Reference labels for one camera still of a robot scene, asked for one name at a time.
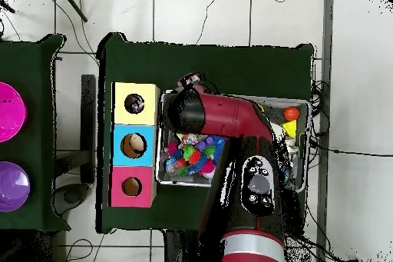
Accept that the black rod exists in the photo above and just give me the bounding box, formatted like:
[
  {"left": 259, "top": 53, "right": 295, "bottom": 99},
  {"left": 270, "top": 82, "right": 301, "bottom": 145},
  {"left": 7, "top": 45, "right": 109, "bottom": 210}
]
[{"left": 58, "top": 0, "right": 88, "bottom": 23}]

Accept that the yellow cheese wedge toy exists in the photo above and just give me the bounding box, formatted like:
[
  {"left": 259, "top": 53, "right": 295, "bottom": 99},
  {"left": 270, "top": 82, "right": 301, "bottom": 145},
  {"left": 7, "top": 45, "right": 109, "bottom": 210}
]
[{"left": 282, "top": 119, "right": 298, "bottom": 139}]

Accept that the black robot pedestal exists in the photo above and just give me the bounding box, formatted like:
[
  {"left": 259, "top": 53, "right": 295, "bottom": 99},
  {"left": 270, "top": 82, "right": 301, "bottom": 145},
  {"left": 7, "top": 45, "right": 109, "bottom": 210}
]
[{"left": 162, "top": 230, "right": 222, "bottom": 262}]

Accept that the clear mesh bin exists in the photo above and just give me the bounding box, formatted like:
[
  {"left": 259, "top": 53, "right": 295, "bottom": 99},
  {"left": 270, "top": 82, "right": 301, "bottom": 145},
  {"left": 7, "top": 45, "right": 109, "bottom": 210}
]
[{"left": 155, "top": 89, "right": 311, "bottom": 194}]

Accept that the red ball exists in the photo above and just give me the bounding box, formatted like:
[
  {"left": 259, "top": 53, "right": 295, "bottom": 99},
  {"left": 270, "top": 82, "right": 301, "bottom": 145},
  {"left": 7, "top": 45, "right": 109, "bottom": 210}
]
[{"left": 282, "top": 106, "right": 301, "bottom": 121}]

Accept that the pink plastic bowl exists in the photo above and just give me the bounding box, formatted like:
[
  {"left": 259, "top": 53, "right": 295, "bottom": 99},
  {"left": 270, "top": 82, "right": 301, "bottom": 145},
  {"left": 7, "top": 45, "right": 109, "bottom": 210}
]
[{"left": 0, "top": 81, "right": 28, "bottom": 144}]

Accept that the purple plastic bowl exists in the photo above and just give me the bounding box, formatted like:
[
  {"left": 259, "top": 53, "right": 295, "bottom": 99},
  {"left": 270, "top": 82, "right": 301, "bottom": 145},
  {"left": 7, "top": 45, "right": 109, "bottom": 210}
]
[{"left": 0, "top": 161, "right": 31, "bottom": 214}]

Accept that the wooden box with three holes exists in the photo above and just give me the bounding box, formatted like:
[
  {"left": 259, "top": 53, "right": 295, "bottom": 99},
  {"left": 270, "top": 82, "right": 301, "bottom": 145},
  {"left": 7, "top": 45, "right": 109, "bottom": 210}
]
[{"left": 109, "top": 81, "right": 162, "bottom": 209}]

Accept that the multicolour patterned cloth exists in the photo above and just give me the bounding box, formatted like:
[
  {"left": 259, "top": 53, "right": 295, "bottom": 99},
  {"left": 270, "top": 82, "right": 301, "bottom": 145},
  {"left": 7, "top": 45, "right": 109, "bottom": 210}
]
[{"left": 126, "top": 95, "right": 145, "bottom": 114}]

